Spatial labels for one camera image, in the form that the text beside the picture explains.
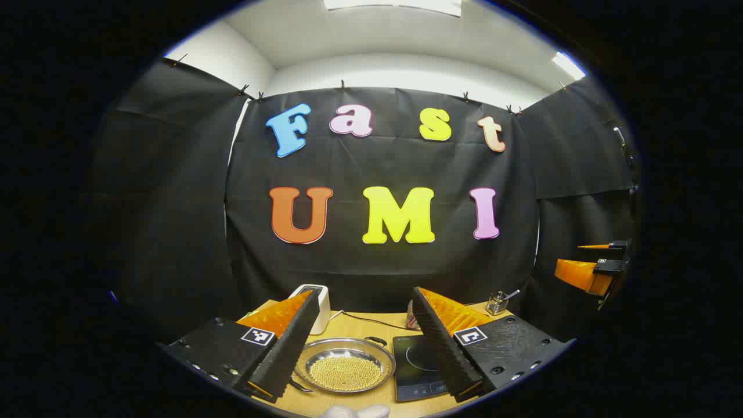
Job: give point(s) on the pile of yellow soybeans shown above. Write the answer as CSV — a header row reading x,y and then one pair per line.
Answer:
x,y
345,373

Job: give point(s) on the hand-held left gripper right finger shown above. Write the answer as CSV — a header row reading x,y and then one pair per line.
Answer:
x,y
438,342

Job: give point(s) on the small ceiling light panel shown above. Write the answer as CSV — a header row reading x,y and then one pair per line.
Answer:
x,y
569,65

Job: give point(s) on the large ceiling light panel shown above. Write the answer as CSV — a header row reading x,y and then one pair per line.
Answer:
x,y
395,4

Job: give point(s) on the black induction cooktop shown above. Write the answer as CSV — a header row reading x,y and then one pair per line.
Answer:
x,y
415,360

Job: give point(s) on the white toaster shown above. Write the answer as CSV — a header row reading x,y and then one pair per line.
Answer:
x,y
322,313

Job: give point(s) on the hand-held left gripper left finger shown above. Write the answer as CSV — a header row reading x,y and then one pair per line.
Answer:
x,y
290,342

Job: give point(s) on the metal spoon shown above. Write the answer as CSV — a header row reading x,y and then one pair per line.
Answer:
x,y
512,295

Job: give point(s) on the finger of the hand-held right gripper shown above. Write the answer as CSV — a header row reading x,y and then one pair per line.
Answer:
x,y
615,245
580,276

